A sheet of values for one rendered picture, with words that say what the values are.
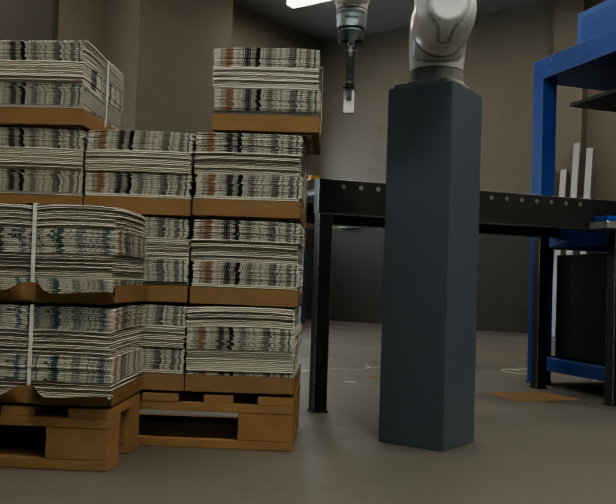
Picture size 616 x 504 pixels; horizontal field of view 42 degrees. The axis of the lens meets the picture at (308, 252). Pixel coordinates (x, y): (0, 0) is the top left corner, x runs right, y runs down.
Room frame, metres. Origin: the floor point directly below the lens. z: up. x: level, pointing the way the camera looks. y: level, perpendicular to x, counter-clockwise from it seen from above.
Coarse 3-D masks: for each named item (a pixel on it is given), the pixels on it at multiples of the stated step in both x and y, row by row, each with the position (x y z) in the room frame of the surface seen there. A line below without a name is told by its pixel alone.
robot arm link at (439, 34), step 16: (416, 0) 2.09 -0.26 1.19; (432, 0) 2.00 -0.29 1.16; (448, 0) 2.00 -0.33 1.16; (464, 0) 2.00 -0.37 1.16; (416, 16) 2.07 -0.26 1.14; (432, 16) 2.02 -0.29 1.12; (448, 16) 2.00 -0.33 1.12; (464, 16) 2.01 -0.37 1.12; (416, 32) 2.13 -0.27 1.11; (432, 32) 2.06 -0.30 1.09; (448, 32) 2.04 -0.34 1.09; (464, 32) 2.06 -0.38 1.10; (432, 48) 2.14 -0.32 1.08; (448, 48) 2.13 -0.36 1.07
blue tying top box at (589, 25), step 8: (608, 0) 3.57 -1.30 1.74; (592, 8) 3.67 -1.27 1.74; (600, 8) 3.62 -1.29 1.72; (608, 8) 3.56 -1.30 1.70; (584, 16) 3.72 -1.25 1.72; (592, 16) 3.67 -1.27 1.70; (600, 16) 3.61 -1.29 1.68; (608, 16) 3.56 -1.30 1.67; (584, 24) 3.72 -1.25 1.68; (592, 24) 3.66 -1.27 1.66; (600, 24) 3.61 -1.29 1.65; (608, 24) 3.56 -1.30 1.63; (584, 32) 3.72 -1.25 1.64; (592, 32) 3.66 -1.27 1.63; (600, 32) 3.61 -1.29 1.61; (584, 40) 3.72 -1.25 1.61
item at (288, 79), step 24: (240, 48) 2.13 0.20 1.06; (264, 48) 2.13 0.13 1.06; (288, 48) 2.13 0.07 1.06; (216, 72) 2.13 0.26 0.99; (240, 72) 2.13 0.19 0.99; (264, 72) 2.13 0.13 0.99; (288, 72) 2.13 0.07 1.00; (312, 72) 2.12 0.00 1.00; (216, 96) 2.13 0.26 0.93; (240, 96) 2.13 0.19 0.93; (264, 96) 2.13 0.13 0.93; (288, 96) 2.13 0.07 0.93; (312, 96) 2.12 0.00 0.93
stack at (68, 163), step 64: (0, 128) 2.15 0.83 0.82; (0, 192) 2.15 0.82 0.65; (64, 192) 2.14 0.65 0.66; (128, 192) 2.14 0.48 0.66; (192, 192) 2.18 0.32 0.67; (256, 192) 2.13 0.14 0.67; (192, 256) 2.14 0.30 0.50; (256, 256) 2.13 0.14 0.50; (192, 320) 2.13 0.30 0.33; (256, 320) 2.13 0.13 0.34; (256, 448) 2.12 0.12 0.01
